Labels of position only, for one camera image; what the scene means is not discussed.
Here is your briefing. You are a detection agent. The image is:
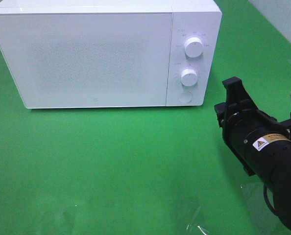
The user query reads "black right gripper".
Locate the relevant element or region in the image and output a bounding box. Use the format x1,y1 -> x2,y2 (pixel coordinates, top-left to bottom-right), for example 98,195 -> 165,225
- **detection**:
214,76 -> 291,176

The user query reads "round white door button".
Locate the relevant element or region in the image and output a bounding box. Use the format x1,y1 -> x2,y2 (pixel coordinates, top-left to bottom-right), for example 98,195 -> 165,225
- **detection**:
178,92 -> 193,103

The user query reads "white microwave door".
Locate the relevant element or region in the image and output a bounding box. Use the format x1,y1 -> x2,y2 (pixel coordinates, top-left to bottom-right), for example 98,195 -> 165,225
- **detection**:
0,13 -> 172,109

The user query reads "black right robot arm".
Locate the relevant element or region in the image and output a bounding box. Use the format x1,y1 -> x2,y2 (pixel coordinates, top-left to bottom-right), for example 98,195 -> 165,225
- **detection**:
214,77 -> 291,230

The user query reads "lower white microwave knob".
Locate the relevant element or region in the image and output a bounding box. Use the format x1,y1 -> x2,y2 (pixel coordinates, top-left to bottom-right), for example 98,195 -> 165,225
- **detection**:
180,69 -> 198,87

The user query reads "white microwave knob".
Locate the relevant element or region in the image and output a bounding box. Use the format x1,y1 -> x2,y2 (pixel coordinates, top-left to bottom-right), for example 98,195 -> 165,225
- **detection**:
184,37 -> 204,58
180,69 -> 198,87

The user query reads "upper white microwave knob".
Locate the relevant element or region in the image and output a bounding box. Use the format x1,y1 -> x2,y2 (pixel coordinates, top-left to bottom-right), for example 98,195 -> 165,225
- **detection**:
184,37 -> 204,58

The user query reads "clear tape piece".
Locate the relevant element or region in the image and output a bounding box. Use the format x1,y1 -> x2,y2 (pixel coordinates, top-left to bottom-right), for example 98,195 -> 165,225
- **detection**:
185,206 -> 210,235

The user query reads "white microwave oven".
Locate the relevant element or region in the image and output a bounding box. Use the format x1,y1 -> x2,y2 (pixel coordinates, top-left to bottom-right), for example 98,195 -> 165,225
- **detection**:
0,0 -> 222,109

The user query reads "black camera cable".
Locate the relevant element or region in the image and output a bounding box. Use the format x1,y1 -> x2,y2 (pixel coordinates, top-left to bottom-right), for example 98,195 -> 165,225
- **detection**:
263,184 -> 280,216

